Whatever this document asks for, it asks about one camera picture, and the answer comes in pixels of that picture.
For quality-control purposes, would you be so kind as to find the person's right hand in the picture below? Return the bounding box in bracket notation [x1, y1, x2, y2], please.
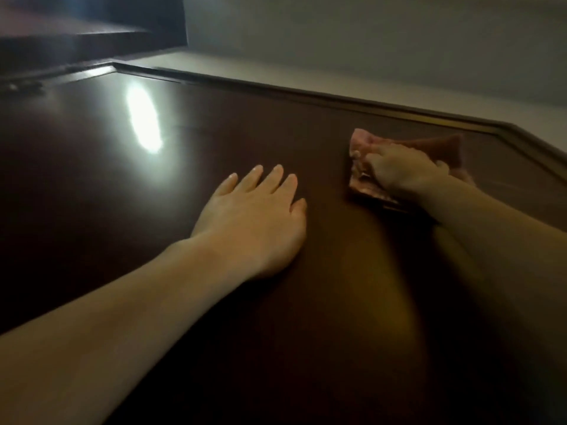
[362, 143, 451, 202]

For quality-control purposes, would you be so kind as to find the person's left hand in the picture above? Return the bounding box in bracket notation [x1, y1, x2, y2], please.
[190, 164, 308, 280]

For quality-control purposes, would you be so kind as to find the pink cleaning cloth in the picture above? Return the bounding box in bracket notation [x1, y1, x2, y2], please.
[348, 128, 475, 209]

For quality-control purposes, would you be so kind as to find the person's left forearm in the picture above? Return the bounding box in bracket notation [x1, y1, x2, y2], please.
[0, 234, 253, 425]

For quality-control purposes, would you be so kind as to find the person's right forearm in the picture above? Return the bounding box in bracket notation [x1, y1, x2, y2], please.
[414, 172, 567, 377]

